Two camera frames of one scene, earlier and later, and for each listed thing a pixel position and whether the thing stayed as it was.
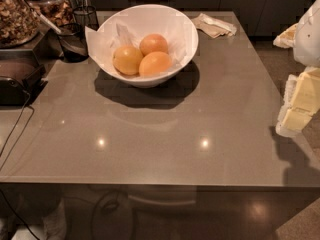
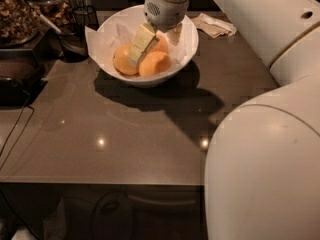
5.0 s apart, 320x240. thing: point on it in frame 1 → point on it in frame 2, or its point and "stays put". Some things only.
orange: [155, 63] stays put
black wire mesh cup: [86, 16] stays put
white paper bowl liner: [108, 38] stays put
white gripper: [308, 39] → [165, 13]
